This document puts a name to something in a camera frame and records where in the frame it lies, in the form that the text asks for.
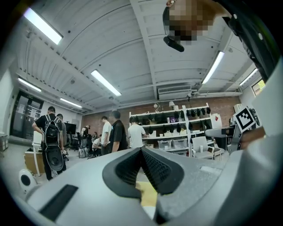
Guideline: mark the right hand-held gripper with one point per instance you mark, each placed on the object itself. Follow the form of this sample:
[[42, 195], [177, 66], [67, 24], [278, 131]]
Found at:
[[245, 119]]

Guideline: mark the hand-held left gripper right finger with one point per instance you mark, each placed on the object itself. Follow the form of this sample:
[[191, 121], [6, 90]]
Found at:
[[210, 187]]

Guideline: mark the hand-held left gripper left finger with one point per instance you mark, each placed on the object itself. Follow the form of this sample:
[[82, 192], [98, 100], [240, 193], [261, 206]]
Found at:
[[95, 198]]

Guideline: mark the person's right forearm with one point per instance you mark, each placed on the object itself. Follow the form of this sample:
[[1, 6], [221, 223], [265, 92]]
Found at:
[[252, 135]]

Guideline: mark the white paper cup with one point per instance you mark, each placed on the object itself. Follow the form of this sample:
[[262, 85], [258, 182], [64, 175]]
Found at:
[[201, 149]]

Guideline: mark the white office chair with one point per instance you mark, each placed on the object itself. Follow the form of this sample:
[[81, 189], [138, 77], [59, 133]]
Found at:
[[202, 150]]

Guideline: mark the white metal storage shelf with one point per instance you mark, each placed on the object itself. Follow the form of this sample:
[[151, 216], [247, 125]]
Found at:
[[187, 132]]

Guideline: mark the clear plastic storage bin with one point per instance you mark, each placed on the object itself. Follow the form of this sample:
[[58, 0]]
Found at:
[[179, 143], [164, 144]]

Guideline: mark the round wooden table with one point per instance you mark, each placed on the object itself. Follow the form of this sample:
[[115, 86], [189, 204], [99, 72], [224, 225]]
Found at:
[[148, 194]]

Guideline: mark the black hard-shell backpack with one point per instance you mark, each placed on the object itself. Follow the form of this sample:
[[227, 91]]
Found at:
[[53, 159]]

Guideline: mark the ceiling air conditioner unit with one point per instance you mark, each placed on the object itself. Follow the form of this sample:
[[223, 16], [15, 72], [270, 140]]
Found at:
[[174, 91]]

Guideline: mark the white ceiling light tube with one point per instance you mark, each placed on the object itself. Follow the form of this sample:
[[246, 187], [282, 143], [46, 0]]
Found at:
[[43, 25], [248, 76], [213, 67], [70, 102], [106, 82], [29, 84]]

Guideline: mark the white round shell case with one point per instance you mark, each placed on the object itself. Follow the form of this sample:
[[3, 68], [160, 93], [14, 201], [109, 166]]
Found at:
[[26, 181]]

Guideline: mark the brown cardboard box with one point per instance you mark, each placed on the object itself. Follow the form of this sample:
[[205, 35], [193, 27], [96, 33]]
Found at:
[[31, 161]]

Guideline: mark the black monitor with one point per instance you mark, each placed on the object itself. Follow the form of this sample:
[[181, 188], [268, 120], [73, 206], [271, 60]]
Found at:
[[70, 128]]

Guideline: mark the person's black buttoned shirt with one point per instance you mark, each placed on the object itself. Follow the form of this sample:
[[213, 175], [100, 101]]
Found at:
[[254, 33]]

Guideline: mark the black double door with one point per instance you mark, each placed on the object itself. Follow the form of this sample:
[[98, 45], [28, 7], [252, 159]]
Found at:
[[26, 114]]

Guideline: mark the person's head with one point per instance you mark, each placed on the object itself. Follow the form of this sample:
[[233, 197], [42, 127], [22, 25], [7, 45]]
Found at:
[[190, 17]]

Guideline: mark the black head-worn camera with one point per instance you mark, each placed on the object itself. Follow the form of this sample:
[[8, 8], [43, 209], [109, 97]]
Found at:
[[174, 44]]

